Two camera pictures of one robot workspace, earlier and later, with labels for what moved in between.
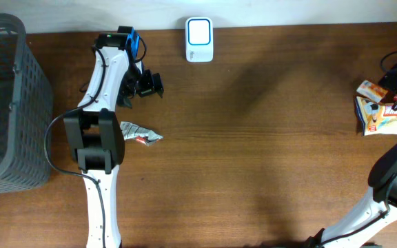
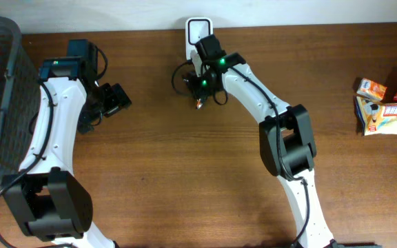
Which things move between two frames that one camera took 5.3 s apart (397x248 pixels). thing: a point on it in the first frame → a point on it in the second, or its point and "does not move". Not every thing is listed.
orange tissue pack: [371, 90] does not move
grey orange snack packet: [133, 131] → [199, 103]
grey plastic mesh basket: [14, 108] does not move
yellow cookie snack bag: [383, 119] does not move
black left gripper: [151, 84] → [118, 98]
